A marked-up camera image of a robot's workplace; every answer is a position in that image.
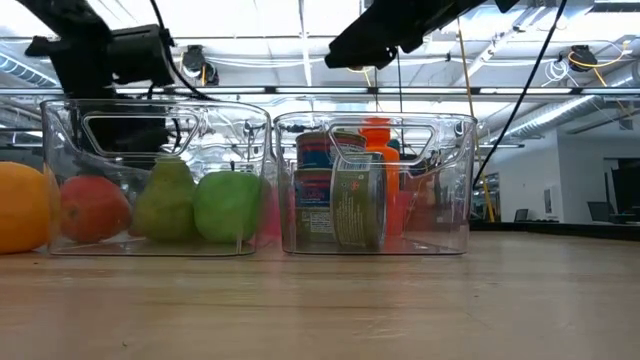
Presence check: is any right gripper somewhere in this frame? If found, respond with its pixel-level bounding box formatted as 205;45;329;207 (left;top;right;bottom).
324;0;489;70

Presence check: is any silver ventilation duct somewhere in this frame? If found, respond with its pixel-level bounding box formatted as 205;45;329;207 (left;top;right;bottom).
482;74;640;146

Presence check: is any black desk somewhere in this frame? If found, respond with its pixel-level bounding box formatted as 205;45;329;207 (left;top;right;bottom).
469;219;640;242

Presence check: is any yellow cable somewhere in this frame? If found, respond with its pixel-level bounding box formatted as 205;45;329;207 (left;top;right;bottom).
457;29;496;224

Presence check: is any green pear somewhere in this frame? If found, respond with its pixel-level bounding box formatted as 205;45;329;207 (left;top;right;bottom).
130;156;199;244

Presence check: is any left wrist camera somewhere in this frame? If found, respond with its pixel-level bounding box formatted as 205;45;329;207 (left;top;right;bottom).
109;24;175;87

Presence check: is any silver lid tin can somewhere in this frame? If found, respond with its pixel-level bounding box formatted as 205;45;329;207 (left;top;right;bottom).
329;151;389;251

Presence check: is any black overhead rail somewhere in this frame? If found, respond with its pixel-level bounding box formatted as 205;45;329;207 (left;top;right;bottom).
0;85;640;97

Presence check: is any orange fruit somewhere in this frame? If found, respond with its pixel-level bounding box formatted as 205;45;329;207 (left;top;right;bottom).
0;160;61;255

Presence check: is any black monitor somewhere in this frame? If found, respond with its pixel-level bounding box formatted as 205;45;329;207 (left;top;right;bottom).
610;158;640;216

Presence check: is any green apple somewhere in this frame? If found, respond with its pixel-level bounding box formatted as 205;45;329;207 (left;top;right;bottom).
193;170;264;245

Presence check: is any red apple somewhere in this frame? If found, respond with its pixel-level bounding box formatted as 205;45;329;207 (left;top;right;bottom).
59;174;132;245

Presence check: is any orange plastic bottle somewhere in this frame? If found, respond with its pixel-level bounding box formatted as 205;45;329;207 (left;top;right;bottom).
359;117;401;237

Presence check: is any clear plastic bin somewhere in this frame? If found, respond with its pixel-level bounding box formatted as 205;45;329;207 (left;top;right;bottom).
273;112;479;256
39;98;274;257

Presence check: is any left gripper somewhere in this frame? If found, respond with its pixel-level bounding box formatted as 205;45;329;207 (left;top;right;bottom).
74;94;171;156

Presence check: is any black ceiling device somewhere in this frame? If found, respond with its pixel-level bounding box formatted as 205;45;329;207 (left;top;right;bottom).
568;44;600;74
180;44;221;87

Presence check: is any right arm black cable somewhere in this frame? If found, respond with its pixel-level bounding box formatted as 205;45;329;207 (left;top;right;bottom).
472;0;569;189

